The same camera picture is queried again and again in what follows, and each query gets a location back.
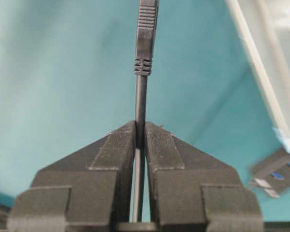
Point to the long aluminium rail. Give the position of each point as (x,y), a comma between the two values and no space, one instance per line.
(264,29)

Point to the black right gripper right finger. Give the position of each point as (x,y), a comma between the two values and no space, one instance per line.
(191,191)

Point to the black multiport USB hub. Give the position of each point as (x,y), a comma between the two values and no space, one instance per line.
(272,174)

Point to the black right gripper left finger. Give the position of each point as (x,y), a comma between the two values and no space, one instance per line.
(86,191)

